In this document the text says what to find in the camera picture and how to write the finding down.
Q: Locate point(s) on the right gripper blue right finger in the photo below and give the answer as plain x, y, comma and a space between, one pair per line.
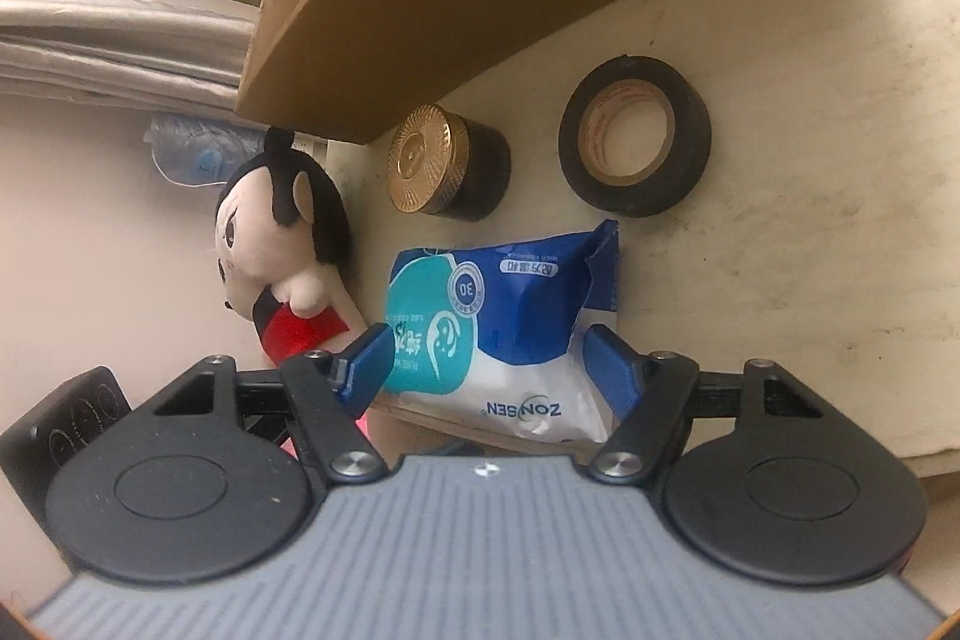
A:
615, 368

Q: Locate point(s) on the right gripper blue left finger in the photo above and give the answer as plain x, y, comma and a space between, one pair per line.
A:
358, 372

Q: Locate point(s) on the blue wet wipes pack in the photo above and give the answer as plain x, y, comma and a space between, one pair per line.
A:
492, 337

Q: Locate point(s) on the plush doll red shirt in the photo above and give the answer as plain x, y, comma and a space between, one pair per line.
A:
282, 238

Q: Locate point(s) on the black jar gold lid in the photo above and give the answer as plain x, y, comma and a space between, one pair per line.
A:
443, 164

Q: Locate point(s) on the black tape roll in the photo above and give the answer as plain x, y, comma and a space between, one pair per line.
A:
635, 137

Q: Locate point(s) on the grey curtain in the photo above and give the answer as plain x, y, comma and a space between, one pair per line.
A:
178, 55

